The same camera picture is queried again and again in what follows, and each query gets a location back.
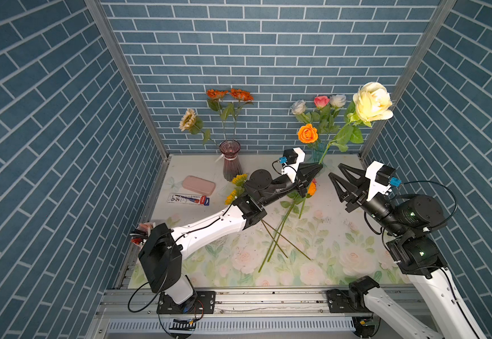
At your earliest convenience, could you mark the orange gerbera flower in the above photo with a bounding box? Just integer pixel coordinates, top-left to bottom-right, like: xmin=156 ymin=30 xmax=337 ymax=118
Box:
xmin=221 ymin=88 xmax=254 ymax=135
xmin=206 ymin=89 xmax=230 ymax=140

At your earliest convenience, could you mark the cream white rose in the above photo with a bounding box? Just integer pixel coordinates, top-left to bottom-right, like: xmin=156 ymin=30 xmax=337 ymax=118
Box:
xmin=319 ymin=82 xmax=394 ymax=164

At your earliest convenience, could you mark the pink rose small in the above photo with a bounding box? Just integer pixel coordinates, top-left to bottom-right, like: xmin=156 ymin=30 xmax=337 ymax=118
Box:
xmin=258 ymin=179 xmax=317 ymax=273

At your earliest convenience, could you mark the pink rose tall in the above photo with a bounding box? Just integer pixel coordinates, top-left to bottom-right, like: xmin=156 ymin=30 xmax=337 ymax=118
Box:
xmin=312 ymin=96 xmax=331 ymax=134

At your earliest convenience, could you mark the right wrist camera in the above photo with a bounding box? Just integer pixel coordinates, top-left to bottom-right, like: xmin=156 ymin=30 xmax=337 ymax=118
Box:
xmin=365 ymin=161 xmax=402 ymax=202

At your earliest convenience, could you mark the orange yellow rose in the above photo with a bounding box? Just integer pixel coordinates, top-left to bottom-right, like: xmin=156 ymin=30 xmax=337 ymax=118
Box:
xmin=298 ymin=124 xmax=319 ymax=145

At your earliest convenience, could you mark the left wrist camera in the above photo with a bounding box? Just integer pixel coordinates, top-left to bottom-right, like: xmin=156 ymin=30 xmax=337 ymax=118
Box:
xmin=278 ymin=148 xmax=305 ymax=182

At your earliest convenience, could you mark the purple glass vase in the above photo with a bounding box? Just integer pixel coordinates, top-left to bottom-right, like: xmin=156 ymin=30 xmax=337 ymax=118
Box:
xmin=219 ymin=140 xmax=243 ymax=182

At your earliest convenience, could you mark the pink pen cup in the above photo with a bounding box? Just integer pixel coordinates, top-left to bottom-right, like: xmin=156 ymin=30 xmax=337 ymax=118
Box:
xmin=130 ymin=223 xmax=154 ymax=248

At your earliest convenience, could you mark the yellow sunflower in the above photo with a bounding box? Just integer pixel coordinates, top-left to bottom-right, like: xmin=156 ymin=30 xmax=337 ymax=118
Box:
xmin=225 ymin=186 xmax=288 ymax=262
xmin=231 ymin=173 xmax=310 ymax=261

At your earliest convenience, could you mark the blue glass vase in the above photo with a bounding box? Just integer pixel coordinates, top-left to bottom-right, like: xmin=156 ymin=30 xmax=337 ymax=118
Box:
xmin=307 ymin=141 xmax=328 ymax=164

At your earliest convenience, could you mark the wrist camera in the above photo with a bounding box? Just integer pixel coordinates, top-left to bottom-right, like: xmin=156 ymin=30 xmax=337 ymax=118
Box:
xmin=365 ymin=161 xmax=402 ymax=202
xmin=278 ymin=148 xmax=305 ymax=182

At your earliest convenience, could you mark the glue stick package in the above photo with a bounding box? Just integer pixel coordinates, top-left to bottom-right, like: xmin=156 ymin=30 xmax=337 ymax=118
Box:
xmin=167 ymin=193 xmax=210 ymax=206

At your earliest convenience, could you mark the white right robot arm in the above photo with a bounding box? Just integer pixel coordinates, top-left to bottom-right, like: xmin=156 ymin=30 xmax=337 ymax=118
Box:
xmin=329 ymin=161 xmax=485 ymax=338

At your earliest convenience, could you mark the floral table mat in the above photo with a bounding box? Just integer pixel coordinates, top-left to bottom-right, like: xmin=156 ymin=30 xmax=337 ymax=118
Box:
xmin=128 ymin=198 xmax=412 ymax=289

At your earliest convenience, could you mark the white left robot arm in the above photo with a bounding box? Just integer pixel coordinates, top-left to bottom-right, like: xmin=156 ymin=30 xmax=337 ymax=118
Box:
xmin=138 ymin=162 xmax=323 ymax=314

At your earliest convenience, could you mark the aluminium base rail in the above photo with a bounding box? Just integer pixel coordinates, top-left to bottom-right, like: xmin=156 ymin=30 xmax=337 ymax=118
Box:
xmin=88 ymin=284 xmax=450 ymax=339

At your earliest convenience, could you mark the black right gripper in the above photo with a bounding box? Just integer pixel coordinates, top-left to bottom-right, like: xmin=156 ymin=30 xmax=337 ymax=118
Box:
xmin=328 ymin=166 xmax=401 ymax=238

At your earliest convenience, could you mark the beige gerbera flower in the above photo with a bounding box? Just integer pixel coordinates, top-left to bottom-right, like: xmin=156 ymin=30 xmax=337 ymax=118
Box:
xmin=179 ymin=109 xmax=218 ymax=145

